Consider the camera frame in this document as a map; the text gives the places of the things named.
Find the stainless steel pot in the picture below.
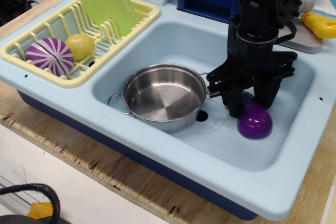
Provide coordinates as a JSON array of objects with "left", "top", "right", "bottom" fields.
[{"left": 119, "top": 63, "right": 207, "bottom": 133}]

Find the black braided cable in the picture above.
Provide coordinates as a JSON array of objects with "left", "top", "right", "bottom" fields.
[{"left": 0, "top": 183, "right": 61, "bottom": 224}]

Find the yellow tape piece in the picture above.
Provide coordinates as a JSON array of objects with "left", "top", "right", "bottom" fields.
[{"left": 27, "top": 202, "right": 54, "bottom": 219}]

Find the purple white striped onion toy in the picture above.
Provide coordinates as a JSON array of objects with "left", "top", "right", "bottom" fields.
[{"left": 25, "top": 37, "right": 74, "bottom": 77}]

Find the light blue toy sink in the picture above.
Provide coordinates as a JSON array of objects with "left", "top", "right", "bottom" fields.
[{"left": 1, "top": 0, "right": 335, "bottom": 221}]

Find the pale yellow dish rack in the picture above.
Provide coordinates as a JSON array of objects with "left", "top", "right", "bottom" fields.
[{"left": 1, "top": 0, "right": 161, "bottom": 88}]

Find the purple toy eggplant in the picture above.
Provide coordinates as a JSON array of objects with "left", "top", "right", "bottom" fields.
[{"left": 237, "top": 93, "right": 273, "bottom": 140}]

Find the yellow toy faucet handle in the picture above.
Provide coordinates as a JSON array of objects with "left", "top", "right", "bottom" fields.
[{"left": 301, "top": 12, "right": 335, "bottom": 39}]

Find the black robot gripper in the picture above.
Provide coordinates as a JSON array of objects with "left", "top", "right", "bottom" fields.
[{"left": 206, "top": 16, "right": 298, "bottom": 118}]

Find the green plastic plate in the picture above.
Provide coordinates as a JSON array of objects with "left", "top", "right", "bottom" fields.
[{"left": 80, "top": 0, "right": 137, "bottom": 36}]

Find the wooden board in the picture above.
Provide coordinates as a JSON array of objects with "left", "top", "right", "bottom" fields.
[{"left": 0, "top": 0, "right": 336, "bottom": 224}]

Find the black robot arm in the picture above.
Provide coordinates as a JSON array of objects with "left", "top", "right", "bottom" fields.
[{"left": 207, "top": 0, "right": 302, "bottom": 118}]

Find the yellow toy potato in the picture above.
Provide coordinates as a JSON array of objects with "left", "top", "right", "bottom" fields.
[{"left": 65, "top": 33, "right": 96, "bottom": 61}]

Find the black bag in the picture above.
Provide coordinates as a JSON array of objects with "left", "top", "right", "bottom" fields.
[{"left": 1, "top": 0, "right": 38, "bottom": 26}]

